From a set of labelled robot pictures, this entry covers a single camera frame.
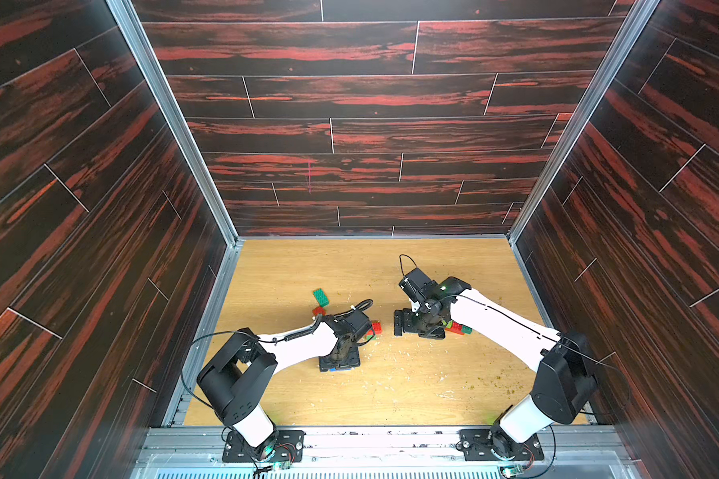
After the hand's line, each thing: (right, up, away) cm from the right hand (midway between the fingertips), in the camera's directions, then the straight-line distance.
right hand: (412, 328), depth 84 cm
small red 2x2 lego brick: (-29, +3, +14) cm, 32 cm away
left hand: (-18, -11, +3) cm, 22 cm away
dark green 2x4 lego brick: (-29, +7, +17) cm, 34 cm away
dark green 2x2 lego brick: (+5, +6, -28) cm, 29 cm away
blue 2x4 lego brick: (-23, -12, 0) cm, 25 cm away
